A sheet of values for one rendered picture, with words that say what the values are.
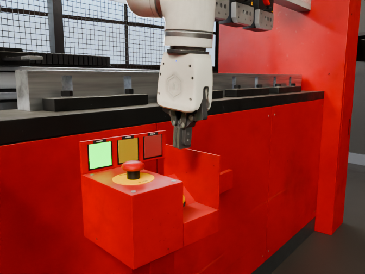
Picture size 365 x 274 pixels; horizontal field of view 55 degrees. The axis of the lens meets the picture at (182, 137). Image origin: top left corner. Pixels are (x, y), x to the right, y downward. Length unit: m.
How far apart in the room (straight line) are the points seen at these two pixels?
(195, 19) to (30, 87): 0.45
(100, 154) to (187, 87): 0.21
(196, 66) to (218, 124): 0.65
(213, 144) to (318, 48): 1.22
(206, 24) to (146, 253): 0.38
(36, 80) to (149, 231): 0.48
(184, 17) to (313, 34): 1.72
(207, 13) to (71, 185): 0.47
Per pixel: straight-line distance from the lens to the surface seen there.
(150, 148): 0.73
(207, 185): 0.68
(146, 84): 1.10
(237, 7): 1.52
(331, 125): 2.22
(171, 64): 0.61
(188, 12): 0.58
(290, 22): 2.32
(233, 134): 1.30
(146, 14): 0.64
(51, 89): 0.90
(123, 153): 0.69
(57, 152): 0.78
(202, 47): 0.59
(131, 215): 0.54
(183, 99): 0.59
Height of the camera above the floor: 0.95
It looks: 10 degrees down
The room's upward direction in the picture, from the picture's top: straight up
